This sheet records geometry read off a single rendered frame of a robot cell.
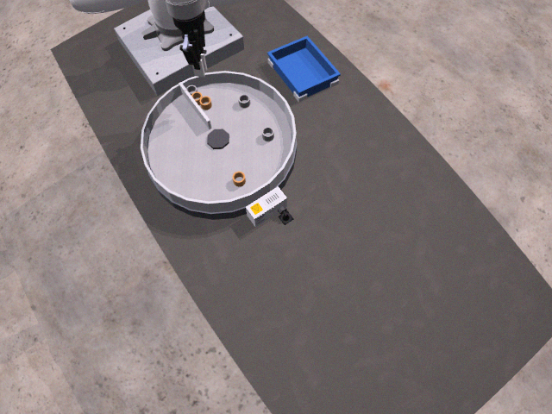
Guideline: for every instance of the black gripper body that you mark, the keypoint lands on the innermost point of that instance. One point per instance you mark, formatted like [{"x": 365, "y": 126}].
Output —
[{"x": 188, "y": 26}]

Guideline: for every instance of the grey metal bushing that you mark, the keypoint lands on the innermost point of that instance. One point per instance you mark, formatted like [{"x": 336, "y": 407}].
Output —
[
  {"x": 244, "y": 97},
  {"x": 192, "y": 88},
  {"x": 267, "y": 137}
]

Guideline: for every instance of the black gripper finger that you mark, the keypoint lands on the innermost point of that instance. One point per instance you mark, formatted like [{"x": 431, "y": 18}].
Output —
[
  {"x": 193, "y": 55},
  {"x": 201, "y": 44}
]

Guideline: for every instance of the blue plastic crate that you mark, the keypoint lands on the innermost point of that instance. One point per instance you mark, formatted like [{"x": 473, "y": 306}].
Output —
[{"x": 304, "y": 66}]

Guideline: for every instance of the grey round turning table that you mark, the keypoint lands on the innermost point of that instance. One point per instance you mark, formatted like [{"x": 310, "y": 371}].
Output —
[{"x": 195, "y": 152}]

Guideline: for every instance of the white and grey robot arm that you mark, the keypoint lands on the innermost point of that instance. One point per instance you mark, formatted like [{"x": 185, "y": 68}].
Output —
[{"x": 163, "y": 11}]

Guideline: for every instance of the bronze bushing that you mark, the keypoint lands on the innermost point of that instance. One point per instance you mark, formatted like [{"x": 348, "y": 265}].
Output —
[
  {"x": 197, "y": 95},
  {"x": 204, "y": 100},
  {"x": 239, "y": 183}
]

